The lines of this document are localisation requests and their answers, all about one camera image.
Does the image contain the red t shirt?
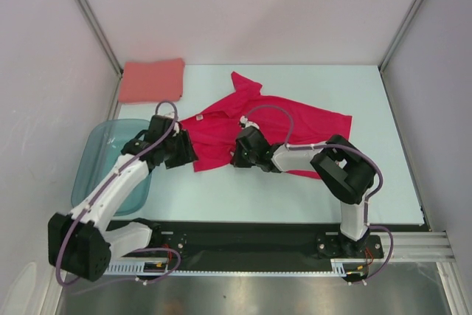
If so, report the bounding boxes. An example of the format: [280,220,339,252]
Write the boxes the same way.
[181,72,353,173]

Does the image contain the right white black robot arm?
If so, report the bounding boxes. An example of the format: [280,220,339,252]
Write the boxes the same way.
[231,126,384,257]

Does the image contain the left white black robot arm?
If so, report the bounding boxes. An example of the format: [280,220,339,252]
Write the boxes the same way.
[48,114,198,285]

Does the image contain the teal transparent plastic bin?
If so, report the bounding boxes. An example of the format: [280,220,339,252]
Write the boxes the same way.
[71,119,149,207]

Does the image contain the folded salmon pink t shirt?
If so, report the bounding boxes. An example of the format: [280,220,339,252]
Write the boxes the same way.
[118,58,185,104]

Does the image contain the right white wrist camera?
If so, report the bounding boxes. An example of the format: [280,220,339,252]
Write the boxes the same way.
[239,116,260,129]

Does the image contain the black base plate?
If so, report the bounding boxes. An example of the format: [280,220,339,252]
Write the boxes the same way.
[106,220,432,271]

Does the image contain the white slotted cable duct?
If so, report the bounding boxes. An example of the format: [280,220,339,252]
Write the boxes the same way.
[104,259,372,282]

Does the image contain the left aluminium frame post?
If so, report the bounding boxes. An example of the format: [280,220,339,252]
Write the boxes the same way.
[74,0,123,77]

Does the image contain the aluminium frame post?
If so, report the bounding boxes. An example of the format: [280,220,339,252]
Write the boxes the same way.
[74,0,123,77]
[378,0,425,74]

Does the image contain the right aluminium frame post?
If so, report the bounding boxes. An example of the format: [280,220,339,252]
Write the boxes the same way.
[378,0,425,74]

